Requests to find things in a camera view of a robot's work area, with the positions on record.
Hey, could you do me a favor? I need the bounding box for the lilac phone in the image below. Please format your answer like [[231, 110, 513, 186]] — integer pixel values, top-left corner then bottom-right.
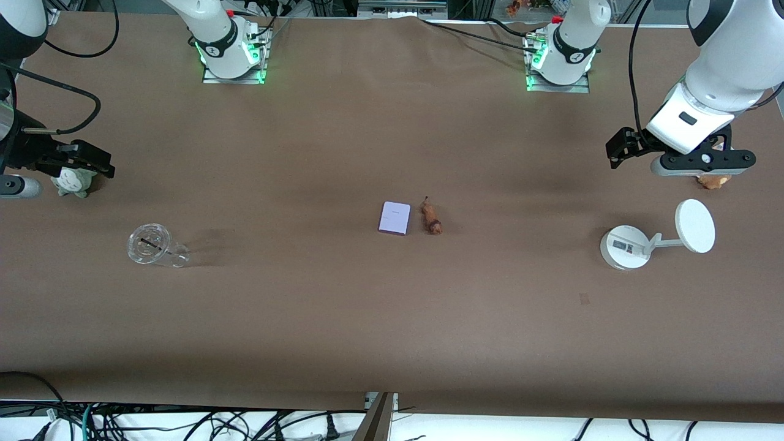
[[378, 201, 412, 236]]

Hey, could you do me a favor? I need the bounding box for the black cable on table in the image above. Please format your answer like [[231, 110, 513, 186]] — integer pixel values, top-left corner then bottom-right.
[[420, 18, 543, 50]]

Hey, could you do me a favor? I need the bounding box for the black power plug cable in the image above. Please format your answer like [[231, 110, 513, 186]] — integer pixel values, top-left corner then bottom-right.
[[269, 410, 368, 440]]

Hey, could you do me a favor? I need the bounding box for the brown wooden beam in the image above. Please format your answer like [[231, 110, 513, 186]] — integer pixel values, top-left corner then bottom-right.
[[352, 393, 396, 441]]

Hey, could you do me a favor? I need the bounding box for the brown lion statue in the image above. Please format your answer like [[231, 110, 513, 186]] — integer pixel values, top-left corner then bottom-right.
[[421, 196, 445, 236]]

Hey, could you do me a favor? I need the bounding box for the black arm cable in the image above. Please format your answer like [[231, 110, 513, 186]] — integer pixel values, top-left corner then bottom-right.
[[628, 0, 655, 139], [0, 0, 120, 135]]

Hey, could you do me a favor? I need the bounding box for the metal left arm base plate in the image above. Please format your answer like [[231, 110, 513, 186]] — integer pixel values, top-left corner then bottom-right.
[[525, 32, 592, 94]]

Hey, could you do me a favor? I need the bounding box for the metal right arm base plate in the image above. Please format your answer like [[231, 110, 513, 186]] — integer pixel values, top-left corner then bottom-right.
[[202, 26, 272, 85]]

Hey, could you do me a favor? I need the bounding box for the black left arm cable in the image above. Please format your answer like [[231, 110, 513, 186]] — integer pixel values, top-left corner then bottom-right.
[[628, 0, 655, 139]]

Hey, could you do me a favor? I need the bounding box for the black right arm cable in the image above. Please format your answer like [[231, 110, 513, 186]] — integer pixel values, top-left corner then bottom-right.
[[0, 0, 120, 135]]

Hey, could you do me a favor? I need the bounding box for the white round desk stand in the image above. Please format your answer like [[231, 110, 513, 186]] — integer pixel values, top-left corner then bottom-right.
[[600, 198, 717, 271]]

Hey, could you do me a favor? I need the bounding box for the thick black looped cable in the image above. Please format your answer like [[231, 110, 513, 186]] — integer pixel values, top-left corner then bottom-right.
[[0, 371, 66, 423]]

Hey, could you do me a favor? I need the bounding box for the clear plastic cup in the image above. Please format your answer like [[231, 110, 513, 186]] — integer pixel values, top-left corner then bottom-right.
[[127, 223, 192, 268]]

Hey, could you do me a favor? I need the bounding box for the grey totoro plush toy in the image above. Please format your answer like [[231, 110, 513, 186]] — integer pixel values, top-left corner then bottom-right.
[[50, 165, 99, 199]]

